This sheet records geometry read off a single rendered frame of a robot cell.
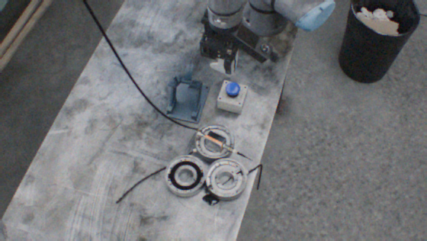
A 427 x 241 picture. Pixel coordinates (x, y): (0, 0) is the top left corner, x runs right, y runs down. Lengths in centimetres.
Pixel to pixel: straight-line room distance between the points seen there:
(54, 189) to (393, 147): 160
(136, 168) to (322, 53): 152
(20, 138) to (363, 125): 174
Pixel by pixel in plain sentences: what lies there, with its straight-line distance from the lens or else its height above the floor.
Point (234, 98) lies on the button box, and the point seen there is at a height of 85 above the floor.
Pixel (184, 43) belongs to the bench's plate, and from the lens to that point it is 137.
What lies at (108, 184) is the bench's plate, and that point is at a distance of 116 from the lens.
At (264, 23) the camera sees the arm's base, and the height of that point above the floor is 85.
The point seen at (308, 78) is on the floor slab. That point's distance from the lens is 231.
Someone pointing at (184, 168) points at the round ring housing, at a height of 83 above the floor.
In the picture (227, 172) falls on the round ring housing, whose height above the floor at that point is 82.
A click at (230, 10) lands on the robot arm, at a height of 120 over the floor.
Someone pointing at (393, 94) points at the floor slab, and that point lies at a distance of 238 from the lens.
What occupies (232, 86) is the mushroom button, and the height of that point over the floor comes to 88.
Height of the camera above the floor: 185
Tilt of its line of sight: 60 degrees down
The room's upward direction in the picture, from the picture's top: 3 degrees counter-clockwise
